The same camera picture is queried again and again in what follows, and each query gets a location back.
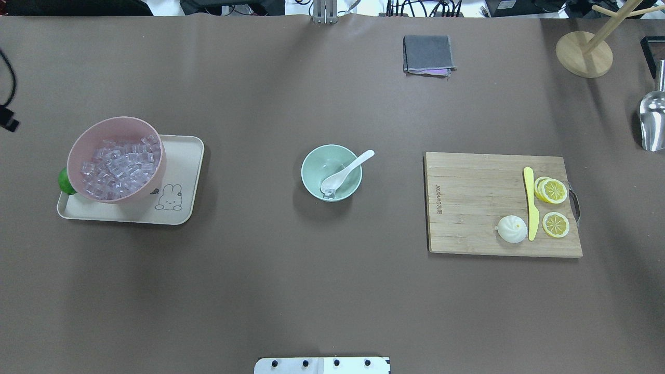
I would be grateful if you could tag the green lime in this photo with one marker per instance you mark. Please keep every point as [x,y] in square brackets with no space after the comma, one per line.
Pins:
[64,183]

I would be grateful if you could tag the wooden mug tree stand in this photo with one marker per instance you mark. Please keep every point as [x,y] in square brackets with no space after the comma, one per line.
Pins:
[588,55]

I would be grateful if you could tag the mint green bowl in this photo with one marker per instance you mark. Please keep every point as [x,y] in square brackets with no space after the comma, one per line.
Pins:
[323,162]

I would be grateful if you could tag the yellow plastic knife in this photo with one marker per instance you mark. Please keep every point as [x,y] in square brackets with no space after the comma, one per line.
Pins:
[533,212]

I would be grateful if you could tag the stacked lemon slices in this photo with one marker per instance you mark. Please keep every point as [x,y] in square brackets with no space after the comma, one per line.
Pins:
[550,190]

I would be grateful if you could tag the pile of clear ice cubes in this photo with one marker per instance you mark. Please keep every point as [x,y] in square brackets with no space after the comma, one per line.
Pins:
[118,168]

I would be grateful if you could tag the single lemon slice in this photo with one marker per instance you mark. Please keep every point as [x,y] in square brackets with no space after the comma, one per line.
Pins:
[555,224]

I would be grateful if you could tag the bamboo cutting board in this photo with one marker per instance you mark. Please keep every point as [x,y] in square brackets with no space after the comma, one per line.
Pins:
[468,194]

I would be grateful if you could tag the clear ice cube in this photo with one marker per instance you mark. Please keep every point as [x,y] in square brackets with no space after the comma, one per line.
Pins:
[329,194]

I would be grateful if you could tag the aluminium frame post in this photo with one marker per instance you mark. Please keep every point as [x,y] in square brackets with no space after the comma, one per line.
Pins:
[324,11]

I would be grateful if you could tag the beige rabbit tray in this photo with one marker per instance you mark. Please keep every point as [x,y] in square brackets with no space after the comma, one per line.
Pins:
[171,205]

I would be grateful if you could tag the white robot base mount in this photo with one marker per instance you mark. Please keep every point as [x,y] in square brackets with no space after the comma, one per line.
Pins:
[330,364]

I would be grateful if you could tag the pink bowl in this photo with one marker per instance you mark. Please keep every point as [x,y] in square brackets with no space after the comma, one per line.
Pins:
[117,128]

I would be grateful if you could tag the white ceramic spoon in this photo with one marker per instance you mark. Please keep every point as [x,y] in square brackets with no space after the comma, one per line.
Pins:
[336,180]

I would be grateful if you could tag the metal scoop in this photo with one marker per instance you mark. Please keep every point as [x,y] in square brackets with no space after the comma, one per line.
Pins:
[651,113]

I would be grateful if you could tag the folded grey cloth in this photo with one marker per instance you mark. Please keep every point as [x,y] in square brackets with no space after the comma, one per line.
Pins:
[428,55]

